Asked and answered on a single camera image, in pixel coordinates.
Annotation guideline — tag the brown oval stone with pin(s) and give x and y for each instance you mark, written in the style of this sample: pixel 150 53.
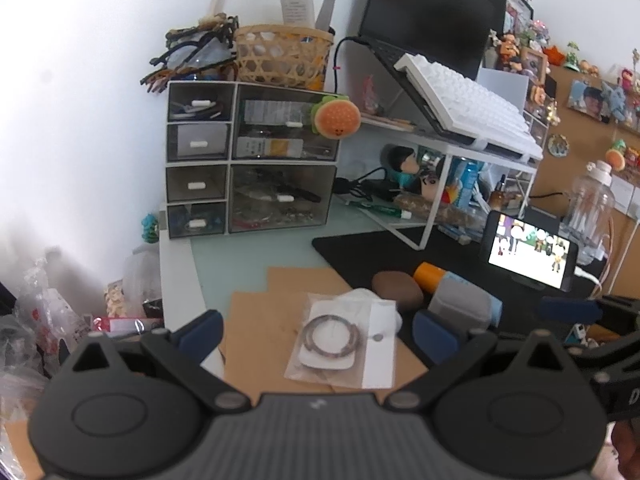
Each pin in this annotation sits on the brown oval stone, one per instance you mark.
pixel 397 290

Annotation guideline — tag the blue packet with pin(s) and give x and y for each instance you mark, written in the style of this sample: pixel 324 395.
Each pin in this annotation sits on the blue packet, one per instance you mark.
pixel 469 180

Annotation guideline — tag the clear snack bag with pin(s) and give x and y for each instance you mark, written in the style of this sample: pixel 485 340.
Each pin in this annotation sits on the clear snack bag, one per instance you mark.
pixel 445 212

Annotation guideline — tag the small clear drawer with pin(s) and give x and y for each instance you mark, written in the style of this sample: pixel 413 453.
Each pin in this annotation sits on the small clear drawer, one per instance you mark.
pixel 200 95
pixel 196 215
pixel 200 135
pixel 196 177

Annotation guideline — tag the black smartphone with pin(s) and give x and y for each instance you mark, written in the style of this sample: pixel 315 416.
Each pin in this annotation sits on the black smartphone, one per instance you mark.
pixel 530 250

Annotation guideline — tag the white metal shelf riser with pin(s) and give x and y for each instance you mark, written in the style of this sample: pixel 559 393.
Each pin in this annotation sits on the white metal shelf riser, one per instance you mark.
pixel 435 200

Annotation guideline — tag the white tissue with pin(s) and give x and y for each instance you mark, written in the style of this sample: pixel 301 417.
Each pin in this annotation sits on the white tissue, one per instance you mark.
pixel 360 297

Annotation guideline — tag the grey translucent small box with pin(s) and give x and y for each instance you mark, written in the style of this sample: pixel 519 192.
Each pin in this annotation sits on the grey translucent small box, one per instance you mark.
pixel 462 302

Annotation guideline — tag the grey nail file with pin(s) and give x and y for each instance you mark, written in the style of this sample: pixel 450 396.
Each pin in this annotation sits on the grey nail file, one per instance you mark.
pixel 325 12

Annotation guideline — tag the small red-zip plastic bag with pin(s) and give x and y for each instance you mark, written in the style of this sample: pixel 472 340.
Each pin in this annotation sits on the small red-zip plastic bag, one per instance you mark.
pixel 375 92

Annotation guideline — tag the row of small figurines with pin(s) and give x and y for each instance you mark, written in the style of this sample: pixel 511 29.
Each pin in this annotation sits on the row of small figurines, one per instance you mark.
pixel 515 45

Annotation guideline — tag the woven bamboo basket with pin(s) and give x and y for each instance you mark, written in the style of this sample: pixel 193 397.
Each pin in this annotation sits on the woven bamboo basket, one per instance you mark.
pixel 280 57

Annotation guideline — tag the black laptop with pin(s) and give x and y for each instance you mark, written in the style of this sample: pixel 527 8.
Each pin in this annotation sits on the black laptop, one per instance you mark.
pixel 425 10

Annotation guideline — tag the hamburger plush toy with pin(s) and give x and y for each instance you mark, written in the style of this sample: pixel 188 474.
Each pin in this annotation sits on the hamburger plush toy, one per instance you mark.
pixel 336 117

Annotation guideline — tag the round badge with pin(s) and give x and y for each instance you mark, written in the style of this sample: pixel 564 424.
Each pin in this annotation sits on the round badge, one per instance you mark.
pixel 558 146

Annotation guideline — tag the brown dropper bottle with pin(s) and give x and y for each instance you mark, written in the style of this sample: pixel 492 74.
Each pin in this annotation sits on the brown dropper bottle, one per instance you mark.
pixel 497 195

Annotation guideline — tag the black hair claw clip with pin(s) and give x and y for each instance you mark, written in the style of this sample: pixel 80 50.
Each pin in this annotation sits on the black hair claw clip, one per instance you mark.
pixel 200 35

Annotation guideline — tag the tortoiseshell hair claw clip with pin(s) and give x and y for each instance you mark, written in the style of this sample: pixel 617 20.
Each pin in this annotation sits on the tortoiseshell hair claw clip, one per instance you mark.
pixel 160 77

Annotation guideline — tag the printed photo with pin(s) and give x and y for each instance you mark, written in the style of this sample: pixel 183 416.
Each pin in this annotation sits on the printed photo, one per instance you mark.
pixel 587 100

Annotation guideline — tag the clear water bottle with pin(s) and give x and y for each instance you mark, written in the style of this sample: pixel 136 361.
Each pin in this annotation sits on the clear water bottle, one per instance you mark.
pixel 592 205

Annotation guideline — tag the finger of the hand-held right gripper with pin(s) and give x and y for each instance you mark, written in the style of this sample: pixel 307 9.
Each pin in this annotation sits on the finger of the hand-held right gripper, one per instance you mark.
pixel 570 310
pixel 607 352

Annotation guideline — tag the cork board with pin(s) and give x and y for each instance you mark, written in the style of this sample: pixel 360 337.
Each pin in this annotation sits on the cork board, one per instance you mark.
pixel 585 135

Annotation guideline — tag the pile of plastic bags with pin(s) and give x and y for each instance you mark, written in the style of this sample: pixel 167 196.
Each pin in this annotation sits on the pile of plastic bags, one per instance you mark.
pixel 45 305

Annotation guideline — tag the small burger plush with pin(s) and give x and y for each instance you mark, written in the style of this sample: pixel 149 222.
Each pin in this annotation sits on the small burger plush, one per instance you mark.
pixel 616 156

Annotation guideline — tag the clear blue hair claw clip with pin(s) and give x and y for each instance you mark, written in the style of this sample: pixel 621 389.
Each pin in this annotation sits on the clear blue hair claw clip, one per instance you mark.
pixel 212 55

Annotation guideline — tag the white printed tube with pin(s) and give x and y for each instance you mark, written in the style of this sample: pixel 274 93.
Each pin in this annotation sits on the white printed tube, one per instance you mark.
pixel 296 7

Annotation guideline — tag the white drawer organizer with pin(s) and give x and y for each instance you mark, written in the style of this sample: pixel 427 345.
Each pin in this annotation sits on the white drawer organizer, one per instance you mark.
pixel 231 162

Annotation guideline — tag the white yellow box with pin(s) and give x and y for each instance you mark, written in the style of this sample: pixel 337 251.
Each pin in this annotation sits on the white yellow box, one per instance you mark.
pixel 270 146

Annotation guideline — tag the wooden chopsticks pack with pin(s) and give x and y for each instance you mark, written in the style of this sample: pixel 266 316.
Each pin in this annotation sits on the wooden chopsticks pack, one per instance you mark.
pixel 390 121

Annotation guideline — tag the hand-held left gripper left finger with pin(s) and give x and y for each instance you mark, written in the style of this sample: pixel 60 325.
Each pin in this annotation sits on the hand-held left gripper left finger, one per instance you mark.
pixel 202 336

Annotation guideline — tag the red white package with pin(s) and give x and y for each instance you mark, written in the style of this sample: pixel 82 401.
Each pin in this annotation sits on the red white package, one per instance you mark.
pixel 125 325

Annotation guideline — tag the black desk mat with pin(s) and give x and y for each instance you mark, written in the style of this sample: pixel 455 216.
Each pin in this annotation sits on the black desk mat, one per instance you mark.
pixel 380 250

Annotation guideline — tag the cartoon boy doll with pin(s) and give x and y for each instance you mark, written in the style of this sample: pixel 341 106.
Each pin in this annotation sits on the cartoon boy doll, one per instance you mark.
pixel 405 165

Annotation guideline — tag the teal toy figure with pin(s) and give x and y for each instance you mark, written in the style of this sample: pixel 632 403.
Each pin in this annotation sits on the teal toy figure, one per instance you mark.
pixel 149 227

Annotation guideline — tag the brown cardboard sheet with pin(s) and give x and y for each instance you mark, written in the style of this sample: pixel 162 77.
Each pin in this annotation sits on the brown cardboard sheet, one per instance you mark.
pixel 265 330

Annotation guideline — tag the large clear drawer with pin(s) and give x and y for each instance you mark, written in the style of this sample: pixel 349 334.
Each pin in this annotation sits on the large clear drawer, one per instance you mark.
pixel 285 110
pixel 280 180

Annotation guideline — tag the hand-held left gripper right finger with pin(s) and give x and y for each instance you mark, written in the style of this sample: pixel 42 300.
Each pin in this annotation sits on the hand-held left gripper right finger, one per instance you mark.
pixel 434 337

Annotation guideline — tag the green toothpaste tube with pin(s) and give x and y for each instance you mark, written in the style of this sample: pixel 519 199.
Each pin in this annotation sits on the green toothpaste tube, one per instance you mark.
pixel 380 208

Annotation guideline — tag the white keyboard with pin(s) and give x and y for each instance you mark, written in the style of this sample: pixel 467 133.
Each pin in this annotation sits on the white keyboard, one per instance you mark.
pixel 470 102

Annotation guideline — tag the orange capped tube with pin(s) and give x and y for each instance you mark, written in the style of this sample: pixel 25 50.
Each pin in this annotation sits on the orange capped tube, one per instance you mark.
pixel 430 275

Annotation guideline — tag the wooden picture frame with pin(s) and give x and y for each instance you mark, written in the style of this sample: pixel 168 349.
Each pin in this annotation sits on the wooden picture frame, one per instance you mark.
pixel 534 66

